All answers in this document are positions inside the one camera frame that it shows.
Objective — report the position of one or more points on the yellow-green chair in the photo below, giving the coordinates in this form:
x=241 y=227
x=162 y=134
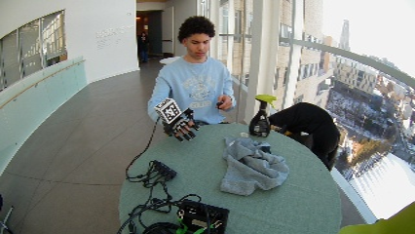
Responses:
x=384 y=224

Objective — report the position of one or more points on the small black object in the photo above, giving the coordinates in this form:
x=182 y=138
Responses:
x=219 y=105

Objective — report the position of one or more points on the black electronics box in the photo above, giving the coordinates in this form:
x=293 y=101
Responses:
x=202 y=215

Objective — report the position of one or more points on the black round case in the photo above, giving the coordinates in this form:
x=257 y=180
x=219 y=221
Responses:
x=161 y=228

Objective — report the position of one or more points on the white cube of black markers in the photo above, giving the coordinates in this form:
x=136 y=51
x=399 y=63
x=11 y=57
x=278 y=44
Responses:
x=167 y=111

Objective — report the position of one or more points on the small white scrap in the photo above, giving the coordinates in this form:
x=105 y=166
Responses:
x=243 y=134

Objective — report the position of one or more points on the person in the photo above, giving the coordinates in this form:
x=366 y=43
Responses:
x=194 y=81
x=142 y=45

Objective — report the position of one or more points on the grey window railing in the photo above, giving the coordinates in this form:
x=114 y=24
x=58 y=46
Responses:
x=358 y=57

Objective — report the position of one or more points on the small black hub box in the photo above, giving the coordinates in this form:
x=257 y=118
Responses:
x=164 y=169

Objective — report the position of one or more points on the grey stand leg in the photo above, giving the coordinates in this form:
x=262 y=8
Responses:
x=5 y=219

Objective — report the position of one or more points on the white round table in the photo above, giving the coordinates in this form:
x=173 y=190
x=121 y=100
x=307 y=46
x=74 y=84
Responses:
x=169 y=60

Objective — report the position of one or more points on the wooden handrail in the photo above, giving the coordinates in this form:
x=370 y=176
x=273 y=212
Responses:
x=38 y=83

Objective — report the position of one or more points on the grey towel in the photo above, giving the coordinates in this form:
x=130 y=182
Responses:
x=253 y=165

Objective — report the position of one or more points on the black spray bottle green trigger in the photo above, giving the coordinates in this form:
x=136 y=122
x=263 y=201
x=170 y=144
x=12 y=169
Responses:
x=259 y=122

